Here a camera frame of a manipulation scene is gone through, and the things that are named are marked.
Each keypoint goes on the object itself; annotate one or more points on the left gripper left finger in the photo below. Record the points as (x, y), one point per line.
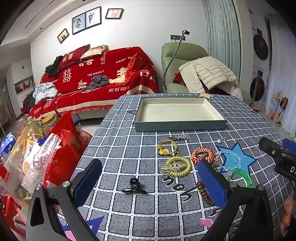
(42, 220)

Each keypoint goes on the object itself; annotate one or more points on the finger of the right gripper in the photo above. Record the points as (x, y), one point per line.
(289, 145)

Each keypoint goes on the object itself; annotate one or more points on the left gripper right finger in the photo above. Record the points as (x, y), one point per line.
(256, 222)

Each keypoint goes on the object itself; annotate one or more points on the green translucent bangle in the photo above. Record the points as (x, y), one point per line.
(244, 175)

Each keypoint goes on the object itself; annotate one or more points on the small silver earring charm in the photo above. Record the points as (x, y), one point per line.
(221, 140)

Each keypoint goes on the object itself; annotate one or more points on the black claw hair clip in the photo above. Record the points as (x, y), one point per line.
(135, 187)

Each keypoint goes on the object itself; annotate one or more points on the silver rhinestone hair clip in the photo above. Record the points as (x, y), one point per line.
(179, 137)

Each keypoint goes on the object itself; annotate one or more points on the beige rabbit hair clip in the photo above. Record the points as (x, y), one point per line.
(175, 167)

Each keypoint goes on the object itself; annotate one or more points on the grey-green jewelry tray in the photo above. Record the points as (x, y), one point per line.
(166, 114)

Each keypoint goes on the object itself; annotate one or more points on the person's right hand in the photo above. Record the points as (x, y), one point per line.
(289, 207)

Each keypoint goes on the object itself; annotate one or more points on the red gift bags pile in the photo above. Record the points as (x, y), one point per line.
(35, 159)

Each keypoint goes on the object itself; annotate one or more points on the beige down jacket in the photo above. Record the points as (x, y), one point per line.
(209, 72)

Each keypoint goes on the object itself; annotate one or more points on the white patterned clothes pile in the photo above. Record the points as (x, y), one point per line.
(44, 91)

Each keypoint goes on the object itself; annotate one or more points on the red covered sofa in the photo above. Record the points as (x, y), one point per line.
(130, 71)

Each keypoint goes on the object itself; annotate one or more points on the pale green curtain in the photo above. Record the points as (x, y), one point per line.
(223, 33)

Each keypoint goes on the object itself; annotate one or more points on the green armchair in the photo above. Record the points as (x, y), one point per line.
(187, 52)

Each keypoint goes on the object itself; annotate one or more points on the grey garment on sofa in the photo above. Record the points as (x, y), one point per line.
(97, 82)

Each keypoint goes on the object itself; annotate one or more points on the black garment on sofa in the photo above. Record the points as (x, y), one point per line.
(52, 70)

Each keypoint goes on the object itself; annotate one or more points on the red cushion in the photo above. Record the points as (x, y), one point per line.
(72, 57)

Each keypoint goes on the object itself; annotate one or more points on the printed cushion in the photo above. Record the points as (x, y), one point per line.
(94, 51)

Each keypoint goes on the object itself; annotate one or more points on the small dark picture frame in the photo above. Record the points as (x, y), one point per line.
(63, 36)

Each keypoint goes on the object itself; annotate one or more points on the double picture frame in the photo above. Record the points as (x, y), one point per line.
(86, 20)

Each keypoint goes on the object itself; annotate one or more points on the red-white picture frame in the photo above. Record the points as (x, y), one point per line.
(114, 13)

